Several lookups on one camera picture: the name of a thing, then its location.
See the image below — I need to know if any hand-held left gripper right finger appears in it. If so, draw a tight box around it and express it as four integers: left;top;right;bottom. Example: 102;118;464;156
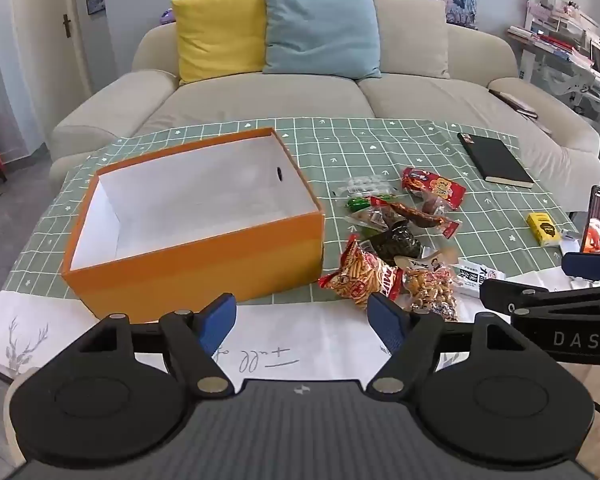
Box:
367;292;531;397

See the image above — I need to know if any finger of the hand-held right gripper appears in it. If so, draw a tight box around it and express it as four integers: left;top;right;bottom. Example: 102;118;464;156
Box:
562;252;600;277
480;279;600;317

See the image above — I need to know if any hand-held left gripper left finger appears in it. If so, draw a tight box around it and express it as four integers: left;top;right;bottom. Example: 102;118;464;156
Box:
72;292;238;398

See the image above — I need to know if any clear peanut packet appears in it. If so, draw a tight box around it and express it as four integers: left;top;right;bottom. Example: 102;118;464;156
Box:
401;264;460;322

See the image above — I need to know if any red stick snack packet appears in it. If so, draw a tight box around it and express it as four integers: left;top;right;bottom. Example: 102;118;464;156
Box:
319;234;407;311

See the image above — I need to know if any orange cardboard box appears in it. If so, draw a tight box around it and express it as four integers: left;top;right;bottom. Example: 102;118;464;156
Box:
61;127;326;323

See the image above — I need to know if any white and black carton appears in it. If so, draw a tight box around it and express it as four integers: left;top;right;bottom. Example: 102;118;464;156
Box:
452;258;507;297

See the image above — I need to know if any pale face print packet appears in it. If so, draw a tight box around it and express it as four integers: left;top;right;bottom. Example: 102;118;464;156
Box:
394;246;458;275

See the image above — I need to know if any dark green snack packet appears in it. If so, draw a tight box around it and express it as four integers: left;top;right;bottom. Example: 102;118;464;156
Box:
367;224;425;261

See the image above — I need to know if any clear packet of brown snack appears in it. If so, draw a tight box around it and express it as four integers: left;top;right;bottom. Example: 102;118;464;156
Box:
345;207;398;236

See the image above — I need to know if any red chicken leg packet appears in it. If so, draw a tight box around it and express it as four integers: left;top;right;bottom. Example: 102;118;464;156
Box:
369;196;461;240

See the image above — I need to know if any brown egg packet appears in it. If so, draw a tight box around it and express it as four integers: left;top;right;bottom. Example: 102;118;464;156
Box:
417;192;448;213

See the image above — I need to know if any clear packet of white balls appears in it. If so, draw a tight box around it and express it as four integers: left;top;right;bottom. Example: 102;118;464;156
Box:
337;175;398;198

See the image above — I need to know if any small yellow box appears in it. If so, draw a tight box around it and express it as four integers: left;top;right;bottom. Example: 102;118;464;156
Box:
525;211;562;247

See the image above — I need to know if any black notebook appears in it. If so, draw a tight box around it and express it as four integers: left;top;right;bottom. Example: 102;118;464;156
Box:
456;131;535;190

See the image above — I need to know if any dark book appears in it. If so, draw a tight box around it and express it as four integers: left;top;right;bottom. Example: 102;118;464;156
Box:
489;89;538;121

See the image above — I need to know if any green checked tablecloth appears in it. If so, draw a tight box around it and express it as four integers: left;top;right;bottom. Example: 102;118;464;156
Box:
0;117;581;306

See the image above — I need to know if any white study desk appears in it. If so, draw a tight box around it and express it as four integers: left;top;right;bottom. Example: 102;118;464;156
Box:
505;0;600;126

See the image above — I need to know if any beige sofa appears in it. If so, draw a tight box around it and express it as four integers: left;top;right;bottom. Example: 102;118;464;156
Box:
47;0;600;211

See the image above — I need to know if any yellow pillow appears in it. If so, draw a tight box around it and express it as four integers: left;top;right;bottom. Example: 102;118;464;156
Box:
171;0;268;86

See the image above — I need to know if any beige back cushion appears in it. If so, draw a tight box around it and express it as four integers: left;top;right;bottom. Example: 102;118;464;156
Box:
355;0;451;80

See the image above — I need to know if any light blue pillow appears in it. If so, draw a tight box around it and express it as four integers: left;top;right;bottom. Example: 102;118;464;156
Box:
262;0;383;81

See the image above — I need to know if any white door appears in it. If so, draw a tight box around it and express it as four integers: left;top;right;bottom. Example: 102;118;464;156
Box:
0;0;78;131

